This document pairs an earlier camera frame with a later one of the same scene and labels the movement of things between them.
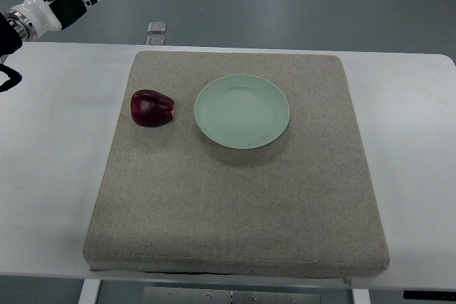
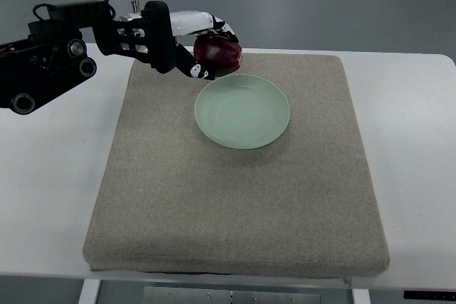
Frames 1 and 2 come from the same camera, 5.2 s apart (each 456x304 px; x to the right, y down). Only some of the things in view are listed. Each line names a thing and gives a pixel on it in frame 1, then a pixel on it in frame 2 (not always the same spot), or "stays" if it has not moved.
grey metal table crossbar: x=184 y=295 stays
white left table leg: x=89 y=291 stays
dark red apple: x=150 y=108 to x=218 y=54
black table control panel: x=429 y=295 stays
